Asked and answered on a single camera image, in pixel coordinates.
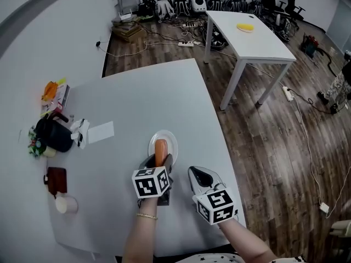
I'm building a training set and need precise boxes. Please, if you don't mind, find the person's star-print clothing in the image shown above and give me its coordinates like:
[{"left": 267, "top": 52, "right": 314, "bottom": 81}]
[{"left": 174, "top": 251, "right": 308, "bottom": 263}]

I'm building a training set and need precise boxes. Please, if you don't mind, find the small white table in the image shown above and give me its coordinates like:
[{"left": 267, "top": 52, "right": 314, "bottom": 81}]
[{"left": 203, "top": 9, "right": 297, "bottom": 111}]

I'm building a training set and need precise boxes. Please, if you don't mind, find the white round plate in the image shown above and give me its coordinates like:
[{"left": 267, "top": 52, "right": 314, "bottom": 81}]
[{"left": 148, "top": 129, "right": 179, "bottom": 165}]

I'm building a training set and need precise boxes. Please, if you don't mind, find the yellow food item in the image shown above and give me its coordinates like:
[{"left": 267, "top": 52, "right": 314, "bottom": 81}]
[{"left": 236, "top": 22, "right": 255, "bottom": 33}]

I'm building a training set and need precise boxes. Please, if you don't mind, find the white router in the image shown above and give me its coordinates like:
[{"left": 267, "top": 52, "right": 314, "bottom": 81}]
[{"left": 118, "top": 9, "right": 138, "bottom": 22}]

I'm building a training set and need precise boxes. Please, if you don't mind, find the crumpled white paper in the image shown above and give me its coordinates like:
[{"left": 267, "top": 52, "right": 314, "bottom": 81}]
[{"left": 70, "top": 118, "right": 90, "bottom": 150}]

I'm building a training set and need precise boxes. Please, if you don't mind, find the white paper sheet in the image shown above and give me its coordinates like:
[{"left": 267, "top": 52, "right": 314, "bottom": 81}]
[{"left": 87, "top": 121, "right": 115, "bottom": 145}]

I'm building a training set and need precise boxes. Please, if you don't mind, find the white cup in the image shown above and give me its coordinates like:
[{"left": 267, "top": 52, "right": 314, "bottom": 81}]
[{"left": 54, "top": 195, "right": 79, "bottom": 214}]

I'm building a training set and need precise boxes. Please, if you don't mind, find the large white table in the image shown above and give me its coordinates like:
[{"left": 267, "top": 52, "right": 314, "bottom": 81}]
[{"left": 45, "top": 58, "right": 247, "bottom": 257}]

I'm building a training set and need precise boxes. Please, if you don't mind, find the long white cable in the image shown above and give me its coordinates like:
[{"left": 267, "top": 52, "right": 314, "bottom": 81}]
[{"left": 292, "top": 96, "right": 351, "bottom": 219}]

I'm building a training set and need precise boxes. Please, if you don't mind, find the white and red box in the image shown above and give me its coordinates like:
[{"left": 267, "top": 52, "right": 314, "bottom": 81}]
[{"left": 41, "top": 83, "right": 71, "bottom": 117}]

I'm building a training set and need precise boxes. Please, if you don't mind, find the black kettle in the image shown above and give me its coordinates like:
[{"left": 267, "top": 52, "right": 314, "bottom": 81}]
[{"left": 35, "top": 111, "right": 75, "bottom": 153}]

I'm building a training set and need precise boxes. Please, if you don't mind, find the orange plastic bag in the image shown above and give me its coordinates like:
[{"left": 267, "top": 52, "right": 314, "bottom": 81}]
[{"left": 41, "top": 81, "right": 59, "bottom": 102}]

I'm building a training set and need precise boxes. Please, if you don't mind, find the person's left forearm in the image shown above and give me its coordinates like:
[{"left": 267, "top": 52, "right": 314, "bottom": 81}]
[{"left": 121, "top": 197, "right": 160, "bottom": 263}]

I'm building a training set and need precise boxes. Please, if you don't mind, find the orange sausage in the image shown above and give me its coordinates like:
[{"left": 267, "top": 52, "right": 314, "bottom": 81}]
[{"left": 154, "top": 139, "right": 169, "bottom": 168}]

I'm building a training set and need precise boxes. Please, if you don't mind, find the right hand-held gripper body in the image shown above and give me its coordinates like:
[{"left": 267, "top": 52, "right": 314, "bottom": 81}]
[{"left": 191, "top": 184, "right": 238, "bottom": 226}]

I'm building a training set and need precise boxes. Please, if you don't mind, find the row of backpacks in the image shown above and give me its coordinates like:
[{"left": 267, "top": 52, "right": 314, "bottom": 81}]
[{"left": 136, "top": 0, "right": 264, "bottom": 22}]

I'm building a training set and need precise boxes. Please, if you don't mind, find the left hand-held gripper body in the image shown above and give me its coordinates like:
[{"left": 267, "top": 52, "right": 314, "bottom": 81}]
[{"left": 131, "top": 157, "right": 175, "bottom": 207}]

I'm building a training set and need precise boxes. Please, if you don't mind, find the black vacuum hose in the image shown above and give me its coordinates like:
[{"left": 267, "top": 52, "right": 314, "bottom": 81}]
[{"left": 315, "top": 47, "right": 342, "bottom": 78}]

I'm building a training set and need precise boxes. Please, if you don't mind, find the person's right forearm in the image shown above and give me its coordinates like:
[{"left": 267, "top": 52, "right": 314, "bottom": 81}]
[{"left": 218, "top": 217, "right": 278, "bottom": 263}]

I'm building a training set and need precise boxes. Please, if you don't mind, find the stack of flat boxes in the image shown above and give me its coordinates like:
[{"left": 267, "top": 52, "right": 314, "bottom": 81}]
[{"left": 110, "top": 19, "right": 144, "bottom": 43}]

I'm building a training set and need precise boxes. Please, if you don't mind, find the dark brown wallet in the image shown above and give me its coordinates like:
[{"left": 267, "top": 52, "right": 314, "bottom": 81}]
[{"left": 43, "top": 166, "right": 68, "bottom": 197}]

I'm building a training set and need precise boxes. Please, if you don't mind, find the red vacuum cleaner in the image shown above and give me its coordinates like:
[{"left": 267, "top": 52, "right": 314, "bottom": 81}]
[{"left": 299, "top": 34, "right": 320, "bottom": 58}]

